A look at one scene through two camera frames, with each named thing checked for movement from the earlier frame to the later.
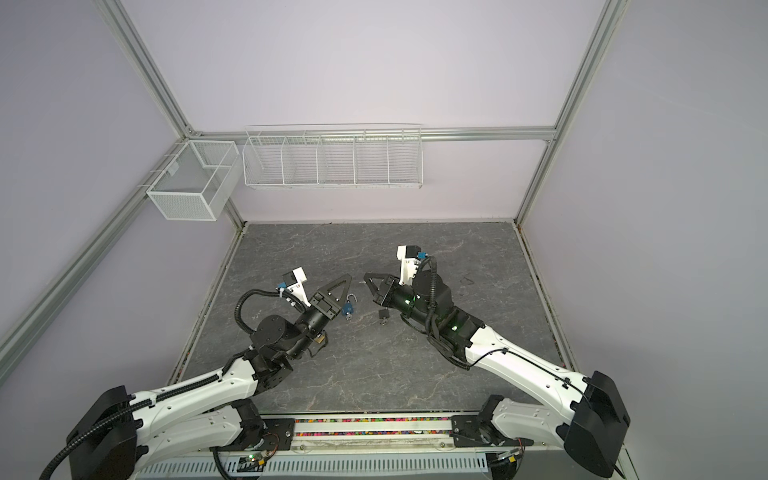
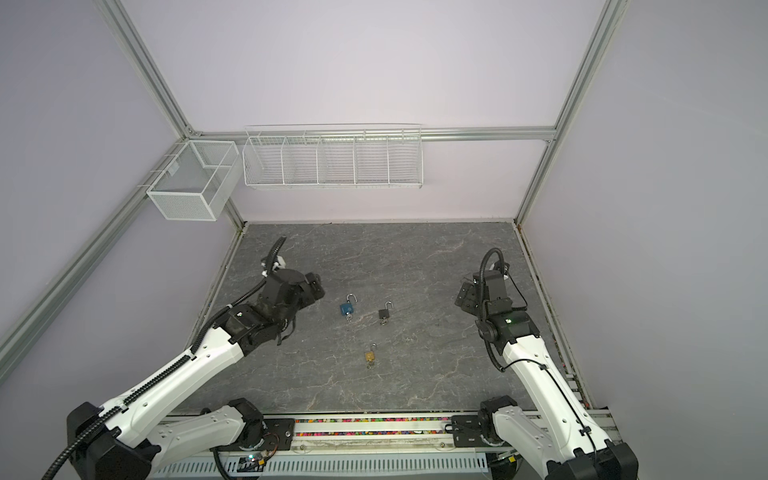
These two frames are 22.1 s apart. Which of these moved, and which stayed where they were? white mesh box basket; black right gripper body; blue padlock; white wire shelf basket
Moved: black right gripper body
Stayed: white mesh box basket; white wire shelf basket; blue padlock
